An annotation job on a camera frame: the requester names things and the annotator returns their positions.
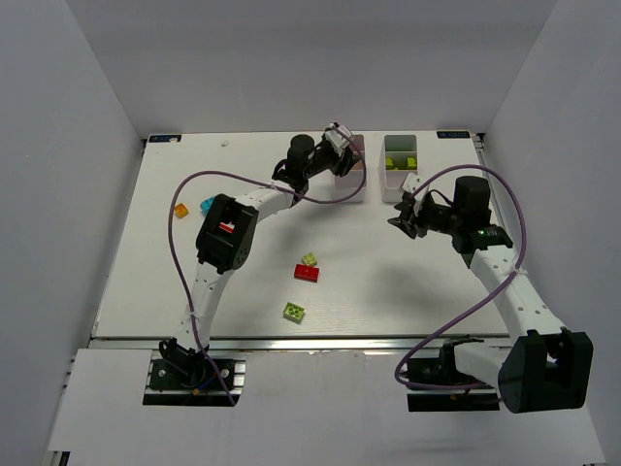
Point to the right white sorting container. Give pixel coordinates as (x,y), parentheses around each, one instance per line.
(398,159)

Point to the cyan arched lego brick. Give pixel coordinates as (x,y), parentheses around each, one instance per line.
(206,205)

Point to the aluminium table rail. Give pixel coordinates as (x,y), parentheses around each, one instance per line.
(277,344)

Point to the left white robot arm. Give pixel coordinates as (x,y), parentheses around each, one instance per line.
(225,238)

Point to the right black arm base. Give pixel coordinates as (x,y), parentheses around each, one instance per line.
(441,370)

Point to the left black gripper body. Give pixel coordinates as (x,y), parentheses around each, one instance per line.
(341,158)

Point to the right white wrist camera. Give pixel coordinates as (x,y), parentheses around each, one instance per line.
(411,183)

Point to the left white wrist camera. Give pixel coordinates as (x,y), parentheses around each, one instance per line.
(339,136)

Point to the white sorting container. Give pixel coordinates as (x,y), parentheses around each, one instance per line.
(398,159)
(344,186)

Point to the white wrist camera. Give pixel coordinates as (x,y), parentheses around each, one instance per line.
(411,183)
(339,136)

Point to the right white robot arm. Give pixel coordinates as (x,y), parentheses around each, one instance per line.
(547,367)

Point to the red curved lego brick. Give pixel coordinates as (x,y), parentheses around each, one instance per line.
(226,226)

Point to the red 2x3 lego brick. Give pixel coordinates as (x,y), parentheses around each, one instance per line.
(306,273)

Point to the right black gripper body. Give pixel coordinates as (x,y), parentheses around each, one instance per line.
(417,218)

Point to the left white sorting container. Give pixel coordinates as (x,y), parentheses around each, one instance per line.
(344,186)

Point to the orange small lego brick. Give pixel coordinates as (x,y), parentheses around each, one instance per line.
(181,211)

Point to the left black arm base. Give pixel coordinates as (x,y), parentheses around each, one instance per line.
(180,377)

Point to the pale green 2x2 lego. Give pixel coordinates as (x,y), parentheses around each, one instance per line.
(309,259)

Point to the lime 2x2 lego brick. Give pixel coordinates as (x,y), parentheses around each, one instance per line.
(293,312)

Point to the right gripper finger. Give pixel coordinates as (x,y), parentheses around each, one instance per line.
(408,207)
(405,226)

